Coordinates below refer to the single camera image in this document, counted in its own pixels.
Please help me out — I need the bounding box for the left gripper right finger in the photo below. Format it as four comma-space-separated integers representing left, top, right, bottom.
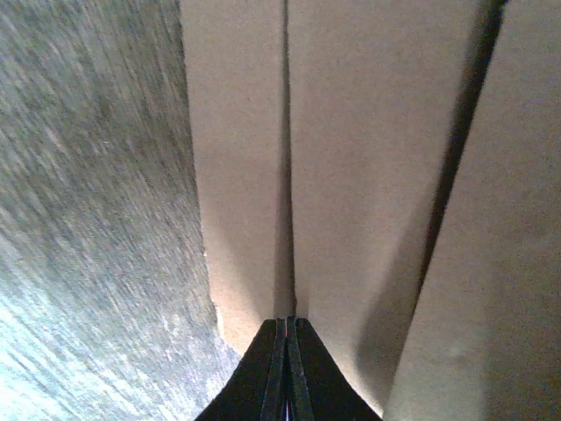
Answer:
286, 318, 380, 420

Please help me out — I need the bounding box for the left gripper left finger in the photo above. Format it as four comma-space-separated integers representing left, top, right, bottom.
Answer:
197, 318, 287, 420

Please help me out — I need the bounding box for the stack of folded cardboard boxes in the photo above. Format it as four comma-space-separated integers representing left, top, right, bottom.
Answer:
181, 1, 560, 420

